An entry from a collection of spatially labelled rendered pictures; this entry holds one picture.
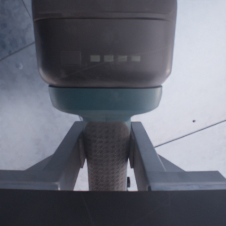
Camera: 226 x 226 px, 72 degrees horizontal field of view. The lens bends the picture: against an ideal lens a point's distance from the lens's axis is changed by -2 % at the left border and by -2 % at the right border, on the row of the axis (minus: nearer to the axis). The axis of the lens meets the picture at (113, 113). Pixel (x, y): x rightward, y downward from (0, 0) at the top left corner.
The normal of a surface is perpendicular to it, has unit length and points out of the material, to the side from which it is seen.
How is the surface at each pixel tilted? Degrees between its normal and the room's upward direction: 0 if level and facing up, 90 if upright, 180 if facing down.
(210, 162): 90
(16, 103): 90
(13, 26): 90
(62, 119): 90
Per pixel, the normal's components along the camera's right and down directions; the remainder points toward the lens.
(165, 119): 0.00, 0.29
